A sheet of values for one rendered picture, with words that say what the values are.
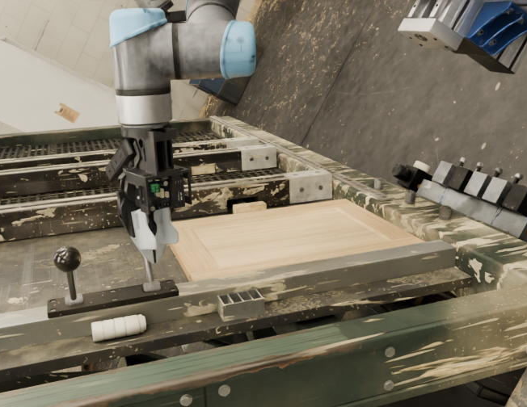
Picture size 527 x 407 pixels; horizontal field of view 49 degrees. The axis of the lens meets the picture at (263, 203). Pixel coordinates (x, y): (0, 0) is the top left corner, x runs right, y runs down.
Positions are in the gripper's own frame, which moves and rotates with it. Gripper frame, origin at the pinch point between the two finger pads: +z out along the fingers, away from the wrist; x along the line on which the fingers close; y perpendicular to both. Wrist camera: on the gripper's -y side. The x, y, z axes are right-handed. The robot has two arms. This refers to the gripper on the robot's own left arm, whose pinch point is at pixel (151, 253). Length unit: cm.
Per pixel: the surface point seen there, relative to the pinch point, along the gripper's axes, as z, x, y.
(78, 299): 6.6, -9.8, -6.1
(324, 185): 8, 69, -31
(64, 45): -27, 189, -516
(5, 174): 5, 7, -100
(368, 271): 9.9, 36.2, 12.5
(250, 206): 9, 45, -33
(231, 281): 8.2, 13.4, 1.9
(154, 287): 6.6, 1.1, -2.0
